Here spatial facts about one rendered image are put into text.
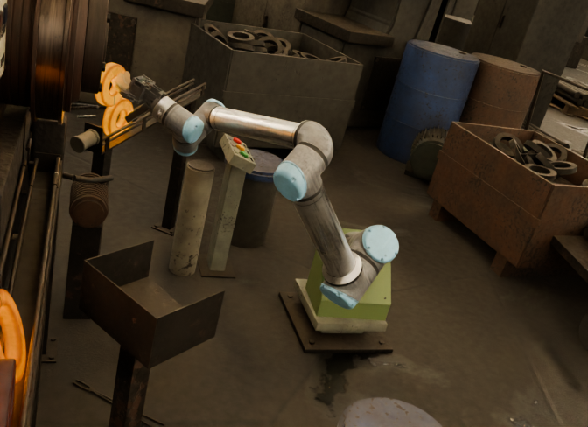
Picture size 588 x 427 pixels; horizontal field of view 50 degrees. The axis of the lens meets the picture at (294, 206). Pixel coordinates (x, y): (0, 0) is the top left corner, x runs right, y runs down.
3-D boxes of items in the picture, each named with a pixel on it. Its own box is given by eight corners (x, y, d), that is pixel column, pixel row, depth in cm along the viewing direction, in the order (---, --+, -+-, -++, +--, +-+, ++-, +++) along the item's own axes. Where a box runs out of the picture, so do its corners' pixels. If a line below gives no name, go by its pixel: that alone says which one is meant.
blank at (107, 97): (94, 66, 214) (102, 69, 213) (120, 58, 227) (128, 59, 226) (93, 109, 222) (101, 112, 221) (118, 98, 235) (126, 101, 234)
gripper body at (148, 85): (143, 73, 223) (170, 92, 222) (134, 94, 227) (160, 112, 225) (130, 76, 216) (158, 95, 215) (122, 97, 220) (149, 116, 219)
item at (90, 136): (69, 150, 218) (69, 134, 215) (85, 141, 226) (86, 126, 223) (84, 155, 217) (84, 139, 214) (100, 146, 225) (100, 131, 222)
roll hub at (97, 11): (79, 105, 162) (89, -6, 150) (81, 74, 185) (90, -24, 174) (101, 108, 164) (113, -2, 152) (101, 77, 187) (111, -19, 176)
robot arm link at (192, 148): (206, 142, 238) (207, 126, 226) (186, 163, 233) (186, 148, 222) (186, 128, 239) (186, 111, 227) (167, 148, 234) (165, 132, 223)
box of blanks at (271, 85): (209, 164, 404) (232, 45, 372) (164, 116, 464) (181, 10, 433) (338, 164, 460) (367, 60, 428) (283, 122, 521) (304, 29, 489)
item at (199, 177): (170, 276, 278) (188, 169, 256) (167, 262, 288) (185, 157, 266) (196, 277, 282) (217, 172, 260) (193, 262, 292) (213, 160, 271)
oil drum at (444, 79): (391, 164, 487) (428, 51, 450) (364, 136, 537) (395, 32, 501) (457, 172, 507) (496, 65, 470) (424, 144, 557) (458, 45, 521)
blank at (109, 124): (96, 132, 229) (104, 136, 228) (110, 92, 228) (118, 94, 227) (117, 138, 244) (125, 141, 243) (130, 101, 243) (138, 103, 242)
